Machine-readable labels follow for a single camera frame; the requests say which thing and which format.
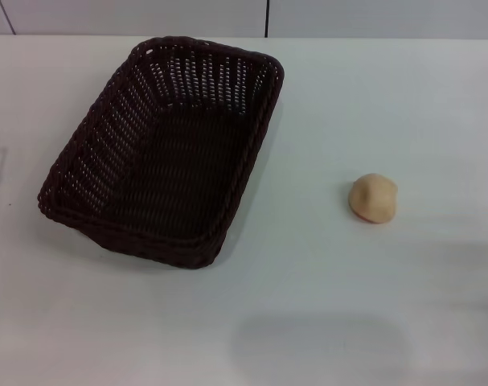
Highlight beige round bread bun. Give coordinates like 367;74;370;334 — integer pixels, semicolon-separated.
347;172;399;224

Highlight black woven plastic basket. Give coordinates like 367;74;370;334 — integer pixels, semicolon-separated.
36;35;286;274

